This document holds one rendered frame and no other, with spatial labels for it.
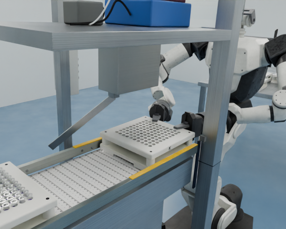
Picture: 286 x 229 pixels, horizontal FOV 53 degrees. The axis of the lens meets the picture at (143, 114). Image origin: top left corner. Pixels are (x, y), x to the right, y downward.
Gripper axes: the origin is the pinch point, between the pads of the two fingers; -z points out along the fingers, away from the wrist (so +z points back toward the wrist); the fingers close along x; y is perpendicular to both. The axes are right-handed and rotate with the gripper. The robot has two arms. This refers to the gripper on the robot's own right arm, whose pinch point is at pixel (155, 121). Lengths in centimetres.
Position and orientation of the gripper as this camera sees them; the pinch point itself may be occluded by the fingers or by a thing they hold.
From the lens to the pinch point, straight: 116.7
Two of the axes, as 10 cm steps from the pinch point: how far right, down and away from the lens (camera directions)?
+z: 1.8, -3.2, 9.3
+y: -9.8, -1.0, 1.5
